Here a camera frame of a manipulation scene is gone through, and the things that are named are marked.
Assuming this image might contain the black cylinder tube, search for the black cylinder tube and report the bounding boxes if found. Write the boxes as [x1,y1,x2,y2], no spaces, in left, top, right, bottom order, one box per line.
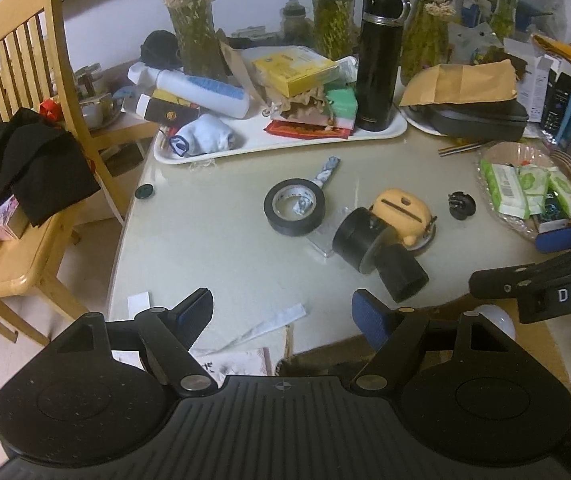
[375,244,429,304]

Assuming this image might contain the black round weight disc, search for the black round weight disc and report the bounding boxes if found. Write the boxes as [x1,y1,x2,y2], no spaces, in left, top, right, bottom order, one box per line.
[332,207,398,274]

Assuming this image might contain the small black mount knob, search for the small black mount knob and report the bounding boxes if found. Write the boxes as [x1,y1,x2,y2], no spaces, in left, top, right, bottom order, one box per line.
[448,191,476,221]

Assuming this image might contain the clear plastic phone case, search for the clear plastic phone case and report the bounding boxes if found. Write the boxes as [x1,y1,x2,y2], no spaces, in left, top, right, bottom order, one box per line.
[307,206,351,258]

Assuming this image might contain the orange cartoon figure case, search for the orange cartoon figure case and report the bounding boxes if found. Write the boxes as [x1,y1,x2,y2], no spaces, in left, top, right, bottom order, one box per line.
[370,188,437,252]

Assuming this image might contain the black electrical tape roll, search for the black electrical tape roll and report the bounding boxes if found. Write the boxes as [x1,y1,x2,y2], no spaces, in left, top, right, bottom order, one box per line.
[263,178,325,237]

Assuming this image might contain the grey patterned stick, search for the grey patterned stick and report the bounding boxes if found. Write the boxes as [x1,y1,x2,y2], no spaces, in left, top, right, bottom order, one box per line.
[311,156,341,188]

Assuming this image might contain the white paper square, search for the white paper square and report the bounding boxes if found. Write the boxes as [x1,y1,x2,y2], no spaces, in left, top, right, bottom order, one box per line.
[126,292,152,318]

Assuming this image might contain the green tissue pack right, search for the green tissue pack right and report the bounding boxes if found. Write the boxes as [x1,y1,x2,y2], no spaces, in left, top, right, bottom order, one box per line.
[548,167,571,219]

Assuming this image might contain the green tissue pack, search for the green tissue pack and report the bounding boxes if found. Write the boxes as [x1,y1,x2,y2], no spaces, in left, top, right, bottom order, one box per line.
[519,165,549,216]
[548,167,571,219]
[481,159,529,220]

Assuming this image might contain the wicker basket with tissues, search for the wicker basket with tissues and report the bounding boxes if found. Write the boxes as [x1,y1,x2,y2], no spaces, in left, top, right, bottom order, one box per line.
[476,142,571,242]

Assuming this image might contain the green tissue pack middle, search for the green tissue pack middle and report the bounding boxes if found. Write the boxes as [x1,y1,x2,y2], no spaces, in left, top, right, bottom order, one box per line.
[519,165,549,216]

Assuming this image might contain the white bulb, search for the white bulb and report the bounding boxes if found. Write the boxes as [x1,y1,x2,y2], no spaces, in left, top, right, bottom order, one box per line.
[474,304,517,340]

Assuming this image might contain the green tissue pack left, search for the green tissue pack left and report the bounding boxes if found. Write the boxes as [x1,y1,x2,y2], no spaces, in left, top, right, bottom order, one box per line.
[481,159,529,220]

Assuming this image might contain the black zip case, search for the black zip case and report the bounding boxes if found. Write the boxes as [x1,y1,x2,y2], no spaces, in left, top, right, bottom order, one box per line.
[400,100,528,141]

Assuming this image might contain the small black round cap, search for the small black round cap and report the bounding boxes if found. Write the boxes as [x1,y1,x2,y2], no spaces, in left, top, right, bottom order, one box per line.
[135,183,154,200]

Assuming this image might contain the chopsticks pair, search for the chopsticks pair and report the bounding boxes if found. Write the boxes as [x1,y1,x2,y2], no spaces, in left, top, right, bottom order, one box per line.
[437,141,489,157]

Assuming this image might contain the pink box on chair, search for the pink box on chair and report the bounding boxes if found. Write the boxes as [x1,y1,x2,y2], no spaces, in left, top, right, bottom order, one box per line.
[0,195,28,242]

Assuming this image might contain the brown paper envelope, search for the brown paper envelope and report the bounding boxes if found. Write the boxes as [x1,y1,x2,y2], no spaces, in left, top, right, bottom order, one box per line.
[400,60,517,106]

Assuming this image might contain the white rolled sock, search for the white rolled sock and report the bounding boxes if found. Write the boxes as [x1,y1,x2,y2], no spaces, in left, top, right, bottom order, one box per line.
[168,114,236,158]

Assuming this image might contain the black cloth on chair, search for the black cloth on chair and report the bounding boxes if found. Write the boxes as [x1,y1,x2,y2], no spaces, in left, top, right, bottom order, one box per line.
[0,108,100,226]

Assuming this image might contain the white plastic tray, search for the white plastic tray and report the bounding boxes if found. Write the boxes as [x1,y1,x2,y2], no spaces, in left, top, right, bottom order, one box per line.
[150,106,408,166]

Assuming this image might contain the black yellow tube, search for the black yellow tube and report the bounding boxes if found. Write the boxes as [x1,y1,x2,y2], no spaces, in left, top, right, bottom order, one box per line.
[135,93,200,128]

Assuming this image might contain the wooden chair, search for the wooden chair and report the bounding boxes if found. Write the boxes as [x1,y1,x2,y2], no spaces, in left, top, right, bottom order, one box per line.
[0,0,153,346]

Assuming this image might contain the red packet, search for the red packet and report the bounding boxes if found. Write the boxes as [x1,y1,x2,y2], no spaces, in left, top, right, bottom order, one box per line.
[264,120,353,140]

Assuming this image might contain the crumpled brown paper bag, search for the crumpled brown paper bag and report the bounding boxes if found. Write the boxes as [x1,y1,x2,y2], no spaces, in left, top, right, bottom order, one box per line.
[265,87,335,127]

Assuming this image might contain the white blue lotion bottle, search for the white blue lotion bottle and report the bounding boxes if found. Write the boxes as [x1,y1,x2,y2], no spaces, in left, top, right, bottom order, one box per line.
[127,62,251,119]

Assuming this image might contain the green box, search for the green box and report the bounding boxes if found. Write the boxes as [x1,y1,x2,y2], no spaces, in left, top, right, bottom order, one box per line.
[325,84,358,120]

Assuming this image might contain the black thermos bottle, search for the black thermos bottle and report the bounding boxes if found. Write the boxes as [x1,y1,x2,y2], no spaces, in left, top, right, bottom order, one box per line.
[356,0,410,131]

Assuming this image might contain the glass vase right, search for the glass vase right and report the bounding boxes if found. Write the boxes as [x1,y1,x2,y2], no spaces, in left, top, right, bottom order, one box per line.
[400,0,453,84]

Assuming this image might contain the glass vase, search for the glass vase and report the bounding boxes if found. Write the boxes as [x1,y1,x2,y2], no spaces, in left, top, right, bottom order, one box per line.
[400,0,453,84]
[163,0,227,81]
[313,0,356,61]

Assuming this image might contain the yellow cardboard box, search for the yellow cardboard box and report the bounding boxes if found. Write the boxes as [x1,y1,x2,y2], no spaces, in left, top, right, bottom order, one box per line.
[253,47,340,98]

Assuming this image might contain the black hat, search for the black hat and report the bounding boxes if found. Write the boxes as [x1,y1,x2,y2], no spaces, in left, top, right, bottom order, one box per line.
[140,30,182,70]

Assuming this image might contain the glass vase left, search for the glass vase left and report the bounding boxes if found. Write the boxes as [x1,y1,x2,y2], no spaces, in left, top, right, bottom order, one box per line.
[163,0,227,81]

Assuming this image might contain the glass vase middle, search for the glass vase middle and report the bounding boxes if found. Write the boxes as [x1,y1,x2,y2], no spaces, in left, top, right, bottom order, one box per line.
[313,0,356,61]

